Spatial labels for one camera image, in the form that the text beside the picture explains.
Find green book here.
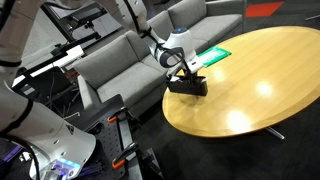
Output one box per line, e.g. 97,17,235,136
196,45,233,68

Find metal table base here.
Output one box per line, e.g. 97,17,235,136
265,126,286,141

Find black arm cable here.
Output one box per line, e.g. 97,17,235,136
123,0,193,81

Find white cable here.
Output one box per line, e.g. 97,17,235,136
62,111,82,120

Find white flat panel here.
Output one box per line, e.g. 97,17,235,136
11,44,85,88

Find black clamp orange handle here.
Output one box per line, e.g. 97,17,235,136
107,105,141,132
111,142,148,170

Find gray fabric sofa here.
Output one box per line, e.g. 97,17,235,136
73,29,169,118
146,0,248,54

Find black metal stand frame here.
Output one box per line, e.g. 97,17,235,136
41,1,109,58

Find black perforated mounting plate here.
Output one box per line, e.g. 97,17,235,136
66,94,164,180

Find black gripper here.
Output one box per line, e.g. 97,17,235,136
185,67,202,82

